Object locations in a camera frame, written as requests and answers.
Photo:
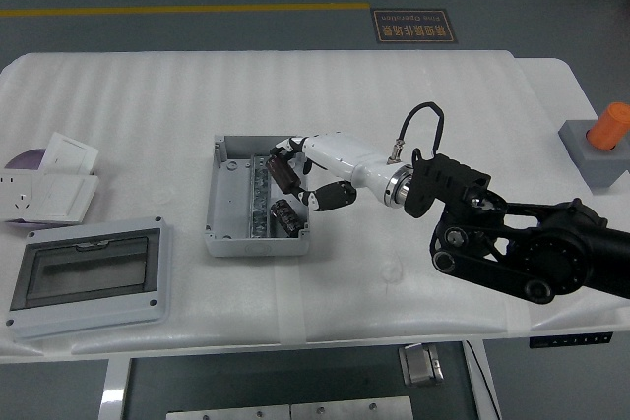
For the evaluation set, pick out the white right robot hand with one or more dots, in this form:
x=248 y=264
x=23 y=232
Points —
x=344 y=157

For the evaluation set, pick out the dark brown cylindrical battery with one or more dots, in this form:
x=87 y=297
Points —
x=281 y=173

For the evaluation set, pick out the black printed cylindrical battery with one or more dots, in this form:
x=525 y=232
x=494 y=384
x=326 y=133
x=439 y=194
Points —
x=287 y=216

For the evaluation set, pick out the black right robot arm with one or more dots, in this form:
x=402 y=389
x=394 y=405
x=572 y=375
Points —
x=443 y=179

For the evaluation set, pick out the grey open junction box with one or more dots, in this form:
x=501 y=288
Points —
x=231 y=203

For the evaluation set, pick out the grey windowed distribution box cover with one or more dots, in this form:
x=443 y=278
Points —
x=88 y=312

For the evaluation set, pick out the white foam mat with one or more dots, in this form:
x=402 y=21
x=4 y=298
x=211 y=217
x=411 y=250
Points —
x=344 y=95

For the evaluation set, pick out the brown floor sign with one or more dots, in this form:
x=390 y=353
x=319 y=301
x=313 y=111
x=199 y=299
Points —
x=413 y=25

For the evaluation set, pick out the yellow floor tape line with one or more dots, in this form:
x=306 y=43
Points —
x=197 y=10

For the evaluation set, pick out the grey block holder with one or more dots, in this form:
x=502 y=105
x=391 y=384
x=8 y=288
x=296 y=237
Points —
x=595 y=164

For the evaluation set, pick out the grey metal plate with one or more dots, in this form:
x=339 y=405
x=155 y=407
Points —
x=226 y=414
x=352 y=410

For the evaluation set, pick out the orange plastic cylinder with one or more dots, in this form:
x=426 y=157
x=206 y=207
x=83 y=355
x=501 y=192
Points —
x=610 y=127

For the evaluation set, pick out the white table leg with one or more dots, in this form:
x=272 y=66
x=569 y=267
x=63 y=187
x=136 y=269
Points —
x=487 y=390
x=114 y=390

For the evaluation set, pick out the white blank cover plate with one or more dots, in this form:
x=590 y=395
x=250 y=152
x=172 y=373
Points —
x=69 y=154

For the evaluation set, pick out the black table control panel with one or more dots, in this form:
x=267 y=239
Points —
x=571 y=340

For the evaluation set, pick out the purple disc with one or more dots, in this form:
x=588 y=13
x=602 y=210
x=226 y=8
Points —
x=27 y=160

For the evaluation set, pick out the metal mounting rail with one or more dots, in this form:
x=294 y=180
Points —
x=259 y=208

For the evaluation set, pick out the silver metal bracket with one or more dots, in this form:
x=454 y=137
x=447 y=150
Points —
x=421 y=366

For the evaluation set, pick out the white wall switch panel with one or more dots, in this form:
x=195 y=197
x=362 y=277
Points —
x=64 y=196

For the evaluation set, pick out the white wall socket panel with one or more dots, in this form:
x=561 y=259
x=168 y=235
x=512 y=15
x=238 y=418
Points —
x=17 y=194

